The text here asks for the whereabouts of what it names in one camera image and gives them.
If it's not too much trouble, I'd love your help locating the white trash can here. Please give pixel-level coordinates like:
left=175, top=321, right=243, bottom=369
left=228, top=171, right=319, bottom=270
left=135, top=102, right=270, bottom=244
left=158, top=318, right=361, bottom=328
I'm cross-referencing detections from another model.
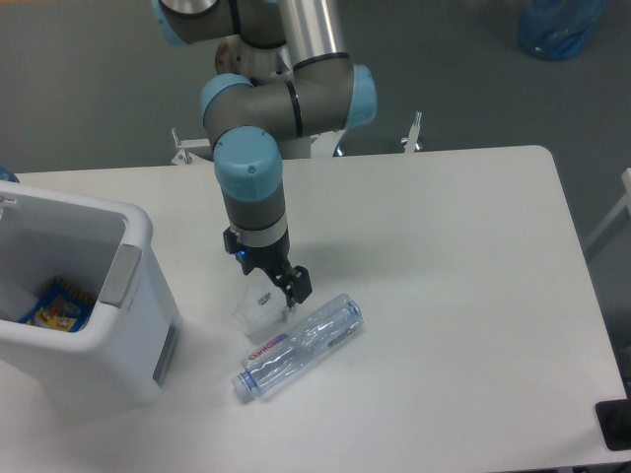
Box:
left=1, top=182, right=182, bottom=406

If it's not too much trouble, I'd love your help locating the clear plastic water bottle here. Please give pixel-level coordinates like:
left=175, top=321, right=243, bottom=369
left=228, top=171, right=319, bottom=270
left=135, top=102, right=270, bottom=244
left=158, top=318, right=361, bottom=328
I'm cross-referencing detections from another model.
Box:
left=231, top=294, right=364, bottom=403

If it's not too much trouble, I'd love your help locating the blue yellow snack wrapper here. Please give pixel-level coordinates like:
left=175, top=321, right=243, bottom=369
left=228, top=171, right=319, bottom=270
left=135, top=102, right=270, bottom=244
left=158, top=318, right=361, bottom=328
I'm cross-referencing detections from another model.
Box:
left=18, top=277, right=96, bottom=333

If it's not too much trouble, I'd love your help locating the black clamp on table edge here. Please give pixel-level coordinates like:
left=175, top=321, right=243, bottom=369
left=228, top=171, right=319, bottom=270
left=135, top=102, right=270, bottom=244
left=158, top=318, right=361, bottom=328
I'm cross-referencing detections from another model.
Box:
left=596, top=399, right=630, bottom=451

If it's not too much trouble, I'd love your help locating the blue plastic bag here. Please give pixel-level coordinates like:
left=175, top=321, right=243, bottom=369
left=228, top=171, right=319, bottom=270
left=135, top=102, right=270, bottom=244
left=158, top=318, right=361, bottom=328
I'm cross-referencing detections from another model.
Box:
left=517, top=0, right=608, bottom=61

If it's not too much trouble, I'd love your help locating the white frame at right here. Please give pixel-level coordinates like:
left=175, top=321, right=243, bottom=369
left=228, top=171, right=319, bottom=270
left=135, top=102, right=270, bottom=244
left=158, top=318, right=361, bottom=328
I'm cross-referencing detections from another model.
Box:
left=583, top=169, right=630, bottom=262

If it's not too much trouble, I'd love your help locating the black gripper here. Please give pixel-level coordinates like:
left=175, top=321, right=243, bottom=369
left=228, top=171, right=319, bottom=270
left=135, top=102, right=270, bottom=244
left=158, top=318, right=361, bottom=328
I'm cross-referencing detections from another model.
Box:
left=223, top=229, right=313, bottom=308

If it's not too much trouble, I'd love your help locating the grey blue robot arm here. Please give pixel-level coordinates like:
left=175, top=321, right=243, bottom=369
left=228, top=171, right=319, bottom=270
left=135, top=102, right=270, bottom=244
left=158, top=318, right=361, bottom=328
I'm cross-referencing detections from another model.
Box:
left=153, top=1, right=378, bottom=305

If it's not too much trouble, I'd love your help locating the blue object at left edge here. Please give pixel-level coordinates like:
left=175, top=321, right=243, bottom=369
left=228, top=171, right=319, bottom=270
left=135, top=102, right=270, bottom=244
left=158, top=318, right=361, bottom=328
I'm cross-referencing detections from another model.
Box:
left=0, top=166, right=20, bottom=183

